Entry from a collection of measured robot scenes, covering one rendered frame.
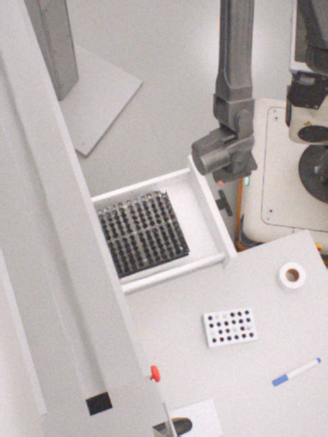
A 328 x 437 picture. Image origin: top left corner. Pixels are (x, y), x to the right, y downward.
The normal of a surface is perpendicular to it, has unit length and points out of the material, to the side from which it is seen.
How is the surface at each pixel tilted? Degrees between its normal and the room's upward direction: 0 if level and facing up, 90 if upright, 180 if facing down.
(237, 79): 41
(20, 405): 0
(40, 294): 0
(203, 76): 0
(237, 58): 52
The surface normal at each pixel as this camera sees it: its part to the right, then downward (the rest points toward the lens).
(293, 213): 0.04, -0.33
